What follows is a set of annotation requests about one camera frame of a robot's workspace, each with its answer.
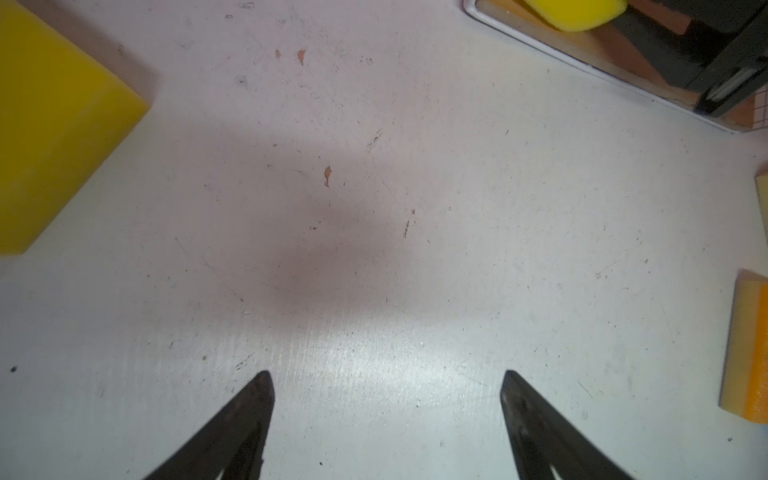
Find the yellow thick sponge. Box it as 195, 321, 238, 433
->
1, 1, 149, 256
525, 0, 628, 33

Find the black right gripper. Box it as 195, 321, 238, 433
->
611, 1, 767, 117

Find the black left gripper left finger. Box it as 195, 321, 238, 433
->
148, 370, 275, 479

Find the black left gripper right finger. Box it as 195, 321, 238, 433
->
500, 370, 630, 479

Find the orange sponge near shelf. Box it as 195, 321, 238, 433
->
755, 167, 768, 237

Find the white wire wooden shelf rack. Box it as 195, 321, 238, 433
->
462, 1, 767, 132

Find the orange flat sponge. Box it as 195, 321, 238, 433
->
719, 271, 767, 425

